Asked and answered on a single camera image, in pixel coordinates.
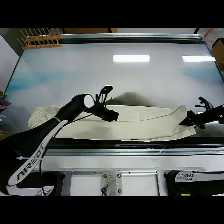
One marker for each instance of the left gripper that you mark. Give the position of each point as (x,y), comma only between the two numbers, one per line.
(106,114)

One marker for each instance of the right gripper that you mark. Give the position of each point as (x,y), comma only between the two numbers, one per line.
(196,119)

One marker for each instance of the cream long-sleeved garment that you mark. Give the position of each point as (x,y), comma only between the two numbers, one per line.
(143,123)

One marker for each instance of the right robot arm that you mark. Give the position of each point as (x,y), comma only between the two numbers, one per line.
(213,116)

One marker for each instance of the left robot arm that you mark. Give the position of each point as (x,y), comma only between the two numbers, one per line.
(36,140)

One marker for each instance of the wooden hanger rack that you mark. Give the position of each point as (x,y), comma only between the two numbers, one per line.
(41,38)

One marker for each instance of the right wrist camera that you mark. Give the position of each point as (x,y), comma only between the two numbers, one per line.
(205,103)

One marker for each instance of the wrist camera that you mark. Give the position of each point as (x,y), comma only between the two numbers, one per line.
(104,93)
(205,103)

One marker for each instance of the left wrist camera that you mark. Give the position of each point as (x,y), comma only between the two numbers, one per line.
(104,93)

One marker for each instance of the silver frame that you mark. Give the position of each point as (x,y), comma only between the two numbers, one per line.
(126,166)

